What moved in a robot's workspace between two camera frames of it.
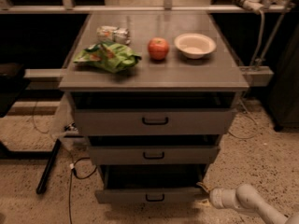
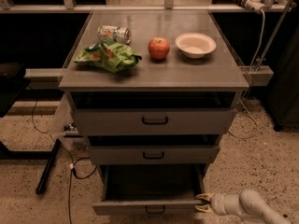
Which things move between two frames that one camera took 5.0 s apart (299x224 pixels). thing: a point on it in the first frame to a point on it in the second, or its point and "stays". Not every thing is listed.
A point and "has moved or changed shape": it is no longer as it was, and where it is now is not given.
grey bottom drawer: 150,183 has moved or changed shape
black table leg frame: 50,156 stays
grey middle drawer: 153,149 stays
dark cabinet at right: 283,96 stays
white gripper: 215,196 to 219,203
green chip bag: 107,56 stays
